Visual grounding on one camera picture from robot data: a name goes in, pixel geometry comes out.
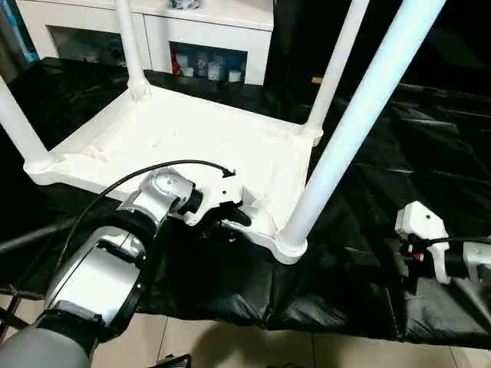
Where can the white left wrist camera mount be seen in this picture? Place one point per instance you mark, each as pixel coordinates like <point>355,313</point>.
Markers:
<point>224,191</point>

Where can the red bottle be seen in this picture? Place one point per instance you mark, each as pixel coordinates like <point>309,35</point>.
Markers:
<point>176,63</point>

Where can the small tan label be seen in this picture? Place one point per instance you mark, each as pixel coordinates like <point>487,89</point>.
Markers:
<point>315,81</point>

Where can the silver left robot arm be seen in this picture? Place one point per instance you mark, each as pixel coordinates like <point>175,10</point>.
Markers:
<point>99,276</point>

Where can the black work mat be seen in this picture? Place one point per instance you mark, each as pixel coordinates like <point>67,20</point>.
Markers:
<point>383,172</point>

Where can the white glass-door cabinet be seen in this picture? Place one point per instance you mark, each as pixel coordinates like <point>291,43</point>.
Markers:
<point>153,27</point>

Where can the white plastic table top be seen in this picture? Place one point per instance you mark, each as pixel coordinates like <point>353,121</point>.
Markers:
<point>192,126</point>

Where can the grey curtain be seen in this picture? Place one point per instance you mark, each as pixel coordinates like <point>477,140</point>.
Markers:
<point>19,38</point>

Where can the dark metal stand frame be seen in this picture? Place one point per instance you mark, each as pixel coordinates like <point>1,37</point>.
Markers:
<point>17,306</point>

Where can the small brown rounded object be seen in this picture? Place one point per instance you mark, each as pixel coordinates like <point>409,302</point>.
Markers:
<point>176,362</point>

